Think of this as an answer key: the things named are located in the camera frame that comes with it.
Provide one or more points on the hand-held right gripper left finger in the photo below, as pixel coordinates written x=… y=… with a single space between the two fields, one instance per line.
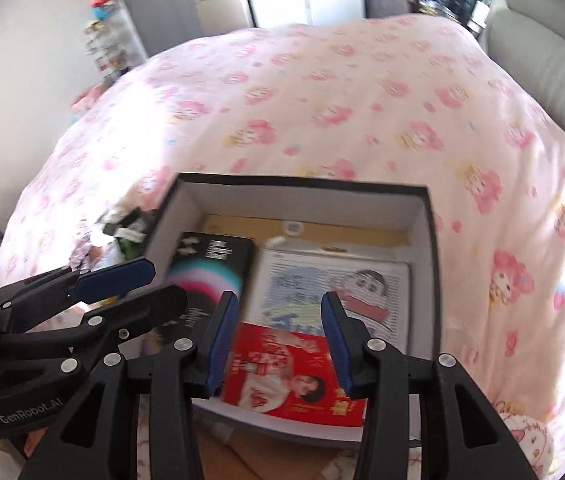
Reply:
x=222 y=345

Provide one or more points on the red printed packet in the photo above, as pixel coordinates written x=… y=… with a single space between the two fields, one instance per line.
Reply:
x=282 y=370

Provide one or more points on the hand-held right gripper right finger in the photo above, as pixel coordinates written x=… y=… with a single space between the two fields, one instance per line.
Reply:
x=337 y=345

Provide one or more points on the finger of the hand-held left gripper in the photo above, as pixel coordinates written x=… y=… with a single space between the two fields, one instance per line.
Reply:
x=152 y=305
x=112 y=277

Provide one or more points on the grey door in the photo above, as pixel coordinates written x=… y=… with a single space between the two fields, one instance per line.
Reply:
x=162 y=10

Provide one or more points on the pink cartoon plush pillow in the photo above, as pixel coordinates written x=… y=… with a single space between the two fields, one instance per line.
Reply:
x=527 y=450

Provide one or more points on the small black box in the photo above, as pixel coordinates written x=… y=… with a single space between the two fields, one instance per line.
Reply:
x=207 y=270

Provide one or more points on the white shelf rack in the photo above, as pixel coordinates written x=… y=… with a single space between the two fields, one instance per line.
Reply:
x=112 y=45

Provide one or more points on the pink printed blanket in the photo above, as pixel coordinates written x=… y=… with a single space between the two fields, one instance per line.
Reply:
x=362 y=110

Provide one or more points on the black cardboard container box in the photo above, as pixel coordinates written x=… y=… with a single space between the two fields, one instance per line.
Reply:
x=312 y=200

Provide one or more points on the pink basket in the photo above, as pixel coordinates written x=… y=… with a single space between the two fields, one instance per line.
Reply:
x=87 y=97

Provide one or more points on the grey padded headboard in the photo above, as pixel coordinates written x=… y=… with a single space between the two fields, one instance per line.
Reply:
x=537 y=55

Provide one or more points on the black white small packet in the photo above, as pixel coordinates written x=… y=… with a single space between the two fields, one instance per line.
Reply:
x=132 y=225

